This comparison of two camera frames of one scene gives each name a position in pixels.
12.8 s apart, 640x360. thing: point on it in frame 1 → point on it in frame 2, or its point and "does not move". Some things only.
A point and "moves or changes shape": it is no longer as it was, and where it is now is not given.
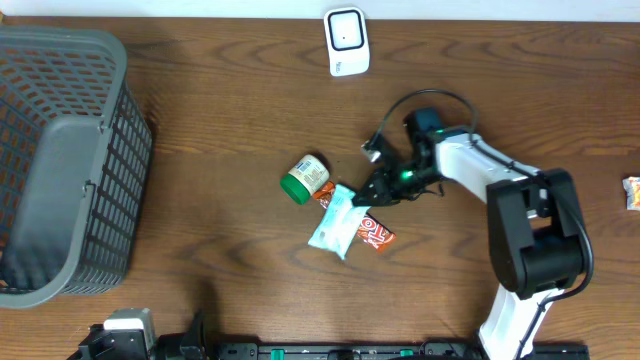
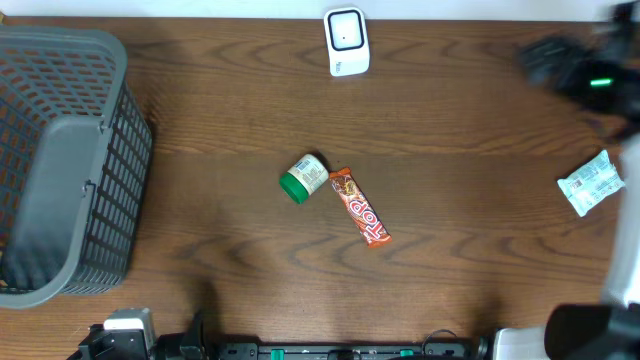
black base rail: x=392 y=350 does not move
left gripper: x=193 y=347 does not move
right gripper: x=391 y=194 → x=579 y=53
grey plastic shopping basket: x=76 y=150 does not move
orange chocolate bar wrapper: x=372 y=230 moves or changes shape
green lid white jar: x=307 y=176 does not move
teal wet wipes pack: x=339 y=223 → x=591 y=183
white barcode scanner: x=347 y=41 does not move
